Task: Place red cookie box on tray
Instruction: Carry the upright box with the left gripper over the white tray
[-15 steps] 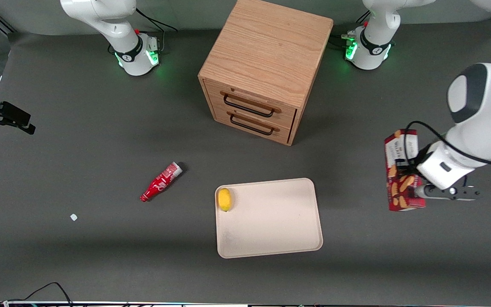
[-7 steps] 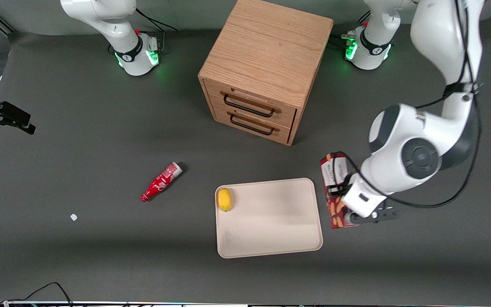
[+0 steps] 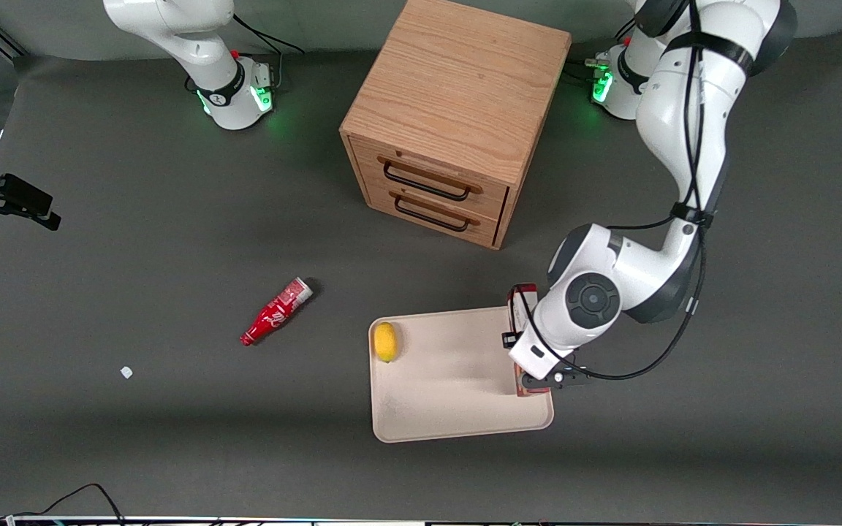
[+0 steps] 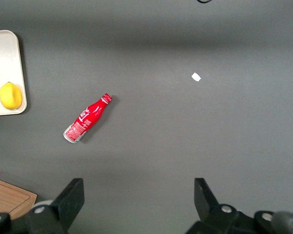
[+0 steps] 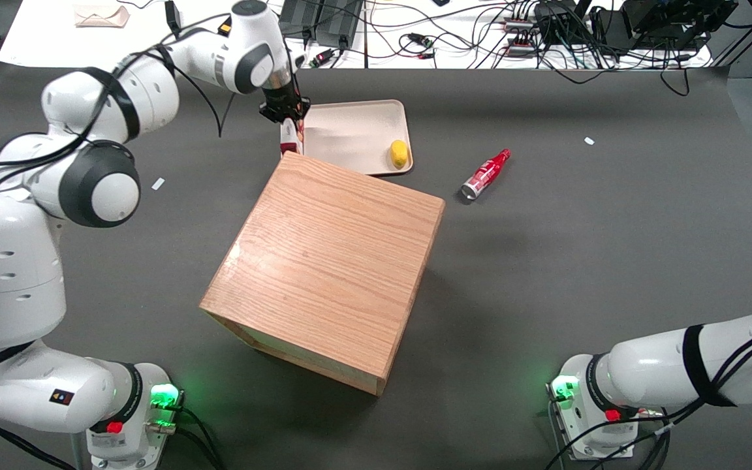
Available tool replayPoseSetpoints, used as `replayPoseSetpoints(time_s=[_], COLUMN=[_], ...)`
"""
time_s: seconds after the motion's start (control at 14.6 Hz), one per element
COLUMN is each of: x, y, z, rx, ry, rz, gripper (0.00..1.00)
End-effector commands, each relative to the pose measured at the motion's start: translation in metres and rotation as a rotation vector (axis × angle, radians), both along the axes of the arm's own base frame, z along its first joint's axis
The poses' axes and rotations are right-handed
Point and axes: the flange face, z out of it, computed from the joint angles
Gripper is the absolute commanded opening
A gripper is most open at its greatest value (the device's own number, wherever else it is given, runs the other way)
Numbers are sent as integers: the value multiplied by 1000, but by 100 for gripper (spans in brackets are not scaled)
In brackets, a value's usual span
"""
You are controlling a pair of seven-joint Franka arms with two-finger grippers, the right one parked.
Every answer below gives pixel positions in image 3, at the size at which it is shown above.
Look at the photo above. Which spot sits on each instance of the red cookie box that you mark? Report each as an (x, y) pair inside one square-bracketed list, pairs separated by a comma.
[(529, 295)]

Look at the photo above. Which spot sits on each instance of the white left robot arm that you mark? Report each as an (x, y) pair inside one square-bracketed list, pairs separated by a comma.
[(677, 117)]

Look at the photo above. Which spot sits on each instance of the beige plastic tray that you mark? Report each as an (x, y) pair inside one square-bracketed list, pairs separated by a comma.
[(450, 380)]

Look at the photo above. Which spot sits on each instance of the yellow lemon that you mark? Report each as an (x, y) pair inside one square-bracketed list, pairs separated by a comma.
[(385, 342)]

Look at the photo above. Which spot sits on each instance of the red cola bottle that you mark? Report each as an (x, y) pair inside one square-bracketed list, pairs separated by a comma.
[(275, 313)]

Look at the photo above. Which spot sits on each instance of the wooden two-drawer cabinet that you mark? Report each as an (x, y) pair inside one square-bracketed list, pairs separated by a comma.
[(465, 88)]

